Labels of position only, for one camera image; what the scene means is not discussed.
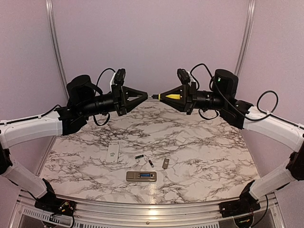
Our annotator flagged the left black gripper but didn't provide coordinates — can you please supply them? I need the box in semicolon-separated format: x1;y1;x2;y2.
79;83;148;117

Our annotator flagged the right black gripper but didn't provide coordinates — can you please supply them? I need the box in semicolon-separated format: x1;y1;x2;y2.
161;81;228;114

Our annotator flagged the yellow handled screwdriver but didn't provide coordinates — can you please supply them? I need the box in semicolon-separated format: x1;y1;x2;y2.
148;94;182;100

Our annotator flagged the large white remote control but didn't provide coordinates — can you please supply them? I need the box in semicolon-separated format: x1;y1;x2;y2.
105;141;120;163

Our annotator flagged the grey battery cover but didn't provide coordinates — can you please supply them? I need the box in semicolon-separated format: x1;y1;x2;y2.
162;158;170;170

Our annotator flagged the blue battery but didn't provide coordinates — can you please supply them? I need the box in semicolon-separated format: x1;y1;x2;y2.
140;173;152;178

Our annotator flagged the small white remote control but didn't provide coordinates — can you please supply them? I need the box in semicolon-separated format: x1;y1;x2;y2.
126;171;157;182

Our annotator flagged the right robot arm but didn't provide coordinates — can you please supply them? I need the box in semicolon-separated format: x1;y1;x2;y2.
153;69;304;213

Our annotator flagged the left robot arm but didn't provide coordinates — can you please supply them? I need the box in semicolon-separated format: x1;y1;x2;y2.
0;69;148;211

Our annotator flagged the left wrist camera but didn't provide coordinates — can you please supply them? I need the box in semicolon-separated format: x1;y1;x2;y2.
110;68;126;86

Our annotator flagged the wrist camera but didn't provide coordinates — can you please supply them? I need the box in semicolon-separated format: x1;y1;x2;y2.
177;68;198;86
110;68;126;86

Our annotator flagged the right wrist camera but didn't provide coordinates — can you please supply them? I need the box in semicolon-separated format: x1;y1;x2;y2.
177;68;198;86

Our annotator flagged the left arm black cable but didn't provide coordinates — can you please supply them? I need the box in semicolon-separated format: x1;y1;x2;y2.
0;68;116;126

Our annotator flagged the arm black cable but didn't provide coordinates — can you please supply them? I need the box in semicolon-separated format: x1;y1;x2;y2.
190;63;302;126
0;68;116;126

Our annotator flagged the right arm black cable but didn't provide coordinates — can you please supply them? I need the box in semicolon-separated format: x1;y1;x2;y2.
190;63;302;126

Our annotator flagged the right aluminium corner post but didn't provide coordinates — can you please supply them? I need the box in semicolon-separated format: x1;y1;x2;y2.
235;0;256;76

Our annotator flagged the aluminium corner post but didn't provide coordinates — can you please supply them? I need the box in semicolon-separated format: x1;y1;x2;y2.
45;0;68;100
235;0;256;76

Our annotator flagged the aluminium front rail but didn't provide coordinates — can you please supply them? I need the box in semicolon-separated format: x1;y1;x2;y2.
14;189;283;228

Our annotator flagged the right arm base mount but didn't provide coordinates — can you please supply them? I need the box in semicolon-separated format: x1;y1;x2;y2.
219;199;261;218

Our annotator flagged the left aluminium corner post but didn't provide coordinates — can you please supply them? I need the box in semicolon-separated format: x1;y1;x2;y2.
45;0;68;100

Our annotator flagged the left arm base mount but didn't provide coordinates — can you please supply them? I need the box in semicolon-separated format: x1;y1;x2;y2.
35;198;76;216

